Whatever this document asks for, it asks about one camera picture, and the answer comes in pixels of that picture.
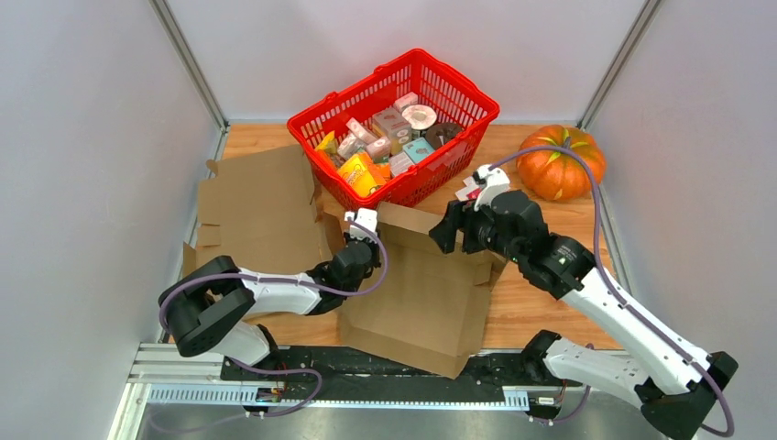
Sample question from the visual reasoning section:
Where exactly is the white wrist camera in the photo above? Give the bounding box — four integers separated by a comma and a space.
473, 164, 510, 211
344, 208, 378, 243

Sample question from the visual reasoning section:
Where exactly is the orange pumpkin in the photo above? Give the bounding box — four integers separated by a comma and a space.
516, 125, 607, 201

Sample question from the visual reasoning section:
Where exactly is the red white paper packet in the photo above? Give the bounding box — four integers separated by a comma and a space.
455, 176, 482, 202

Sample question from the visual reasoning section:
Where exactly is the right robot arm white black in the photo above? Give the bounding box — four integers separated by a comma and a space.
429, 191, 739, 439

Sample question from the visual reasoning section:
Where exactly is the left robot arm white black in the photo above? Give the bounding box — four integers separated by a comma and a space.
159, 237, 386, 380

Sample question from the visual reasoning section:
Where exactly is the flat brown cardboard sheet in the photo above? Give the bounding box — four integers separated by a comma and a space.
181, 144, 341, 332

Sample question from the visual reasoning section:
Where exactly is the red plastic shopping basket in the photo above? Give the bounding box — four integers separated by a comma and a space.
287, 49, 500, 211

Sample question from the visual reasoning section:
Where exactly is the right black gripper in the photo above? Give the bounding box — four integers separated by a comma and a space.
427, 200, 522, 266

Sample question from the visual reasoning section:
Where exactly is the left aluminium frame post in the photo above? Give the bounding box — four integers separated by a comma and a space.
149, 0, 229, 133

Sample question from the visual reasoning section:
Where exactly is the aluminium frame post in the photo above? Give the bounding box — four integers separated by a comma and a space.
576, 0, 663, 130
149, 0, 229, 133

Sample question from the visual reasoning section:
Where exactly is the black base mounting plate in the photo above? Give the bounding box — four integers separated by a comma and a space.
219, 345, 584, 403

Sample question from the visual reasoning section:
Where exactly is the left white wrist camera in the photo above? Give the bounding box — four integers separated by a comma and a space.
344, 208, 378, 243

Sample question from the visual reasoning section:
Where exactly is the orange snack box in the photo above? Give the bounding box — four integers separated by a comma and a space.
337, 152, 391, 197

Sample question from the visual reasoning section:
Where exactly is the white slotted cable duct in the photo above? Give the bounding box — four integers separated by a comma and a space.
147, 386, 531, 412

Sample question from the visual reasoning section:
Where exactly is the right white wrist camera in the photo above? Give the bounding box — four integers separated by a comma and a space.
473, 164, 510, 211

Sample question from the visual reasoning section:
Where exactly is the yellow snack packet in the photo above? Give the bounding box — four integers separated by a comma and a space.
314, 131, 338, 156

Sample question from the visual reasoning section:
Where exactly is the right aluminium frame post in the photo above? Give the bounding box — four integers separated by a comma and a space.
576, 0, 663, 130

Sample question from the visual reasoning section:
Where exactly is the brown cardboard box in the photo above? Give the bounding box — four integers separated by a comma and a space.
328, 203, 506, 379

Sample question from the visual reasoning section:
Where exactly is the teal small box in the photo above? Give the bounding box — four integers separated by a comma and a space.
403, 137, 435, 164

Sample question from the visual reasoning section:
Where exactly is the pink white round roll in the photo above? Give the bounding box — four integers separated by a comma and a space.
401, 104, 437, 131

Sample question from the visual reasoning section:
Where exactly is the dark brown round item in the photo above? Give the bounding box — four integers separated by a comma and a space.
424, 122, 463, 150

